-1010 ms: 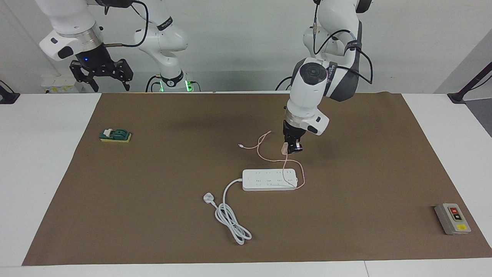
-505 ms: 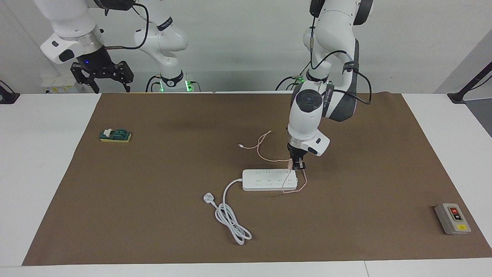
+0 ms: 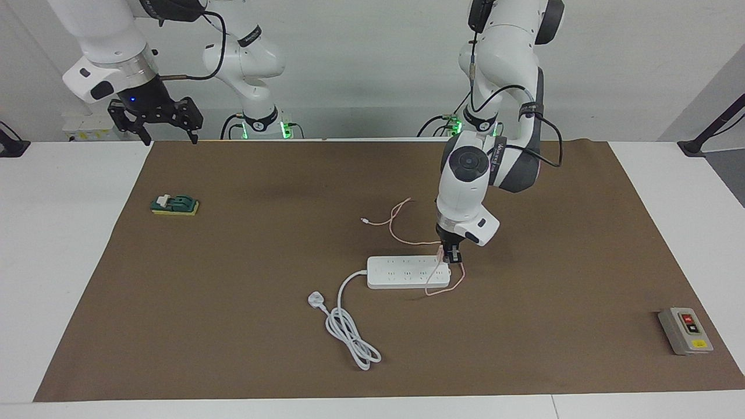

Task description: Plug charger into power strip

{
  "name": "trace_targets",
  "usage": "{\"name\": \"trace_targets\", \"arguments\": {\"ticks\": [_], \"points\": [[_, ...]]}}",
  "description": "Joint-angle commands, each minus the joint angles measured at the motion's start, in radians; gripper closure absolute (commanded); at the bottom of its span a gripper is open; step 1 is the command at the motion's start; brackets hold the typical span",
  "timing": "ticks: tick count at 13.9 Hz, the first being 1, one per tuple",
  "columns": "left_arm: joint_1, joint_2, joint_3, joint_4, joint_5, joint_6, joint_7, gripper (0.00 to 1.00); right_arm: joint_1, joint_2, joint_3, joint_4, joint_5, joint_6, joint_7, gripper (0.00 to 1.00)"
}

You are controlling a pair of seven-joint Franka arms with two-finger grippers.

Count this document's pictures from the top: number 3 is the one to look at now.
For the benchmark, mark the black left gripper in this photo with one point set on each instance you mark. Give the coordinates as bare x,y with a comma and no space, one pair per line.
449,240

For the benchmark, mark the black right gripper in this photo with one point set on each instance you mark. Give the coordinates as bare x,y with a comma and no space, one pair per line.
148,105

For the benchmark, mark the pink charger adapter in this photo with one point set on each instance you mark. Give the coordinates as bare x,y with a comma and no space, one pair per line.
440,254

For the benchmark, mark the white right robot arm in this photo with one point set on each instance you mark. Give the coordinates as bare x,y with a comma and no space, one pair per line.
99,29

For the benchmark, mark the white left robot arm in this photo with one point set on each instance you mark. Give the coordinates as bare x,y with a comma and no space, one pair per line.
465,192

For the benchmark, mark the white power strip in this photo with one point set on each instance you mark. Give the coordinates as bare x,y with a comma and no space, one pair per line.
401,273

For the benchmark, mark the brown table mat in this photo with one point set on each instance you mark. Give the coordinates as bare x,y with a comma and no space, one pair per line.
524,291

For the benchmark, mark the black table clamp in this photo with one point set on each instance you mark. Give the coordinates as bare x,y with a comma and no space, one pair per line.
11,146

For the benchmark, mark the white wall socket box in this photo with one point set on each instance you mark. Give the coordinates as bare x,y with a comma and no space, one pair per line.
87,131

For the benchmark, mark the green knife switch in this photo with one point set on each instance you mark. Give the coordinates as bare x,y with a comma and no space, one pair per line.
177,205

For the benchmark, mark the grey on-off switch box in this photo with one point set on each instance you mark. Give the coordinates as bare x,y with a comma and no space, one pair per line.
684,331

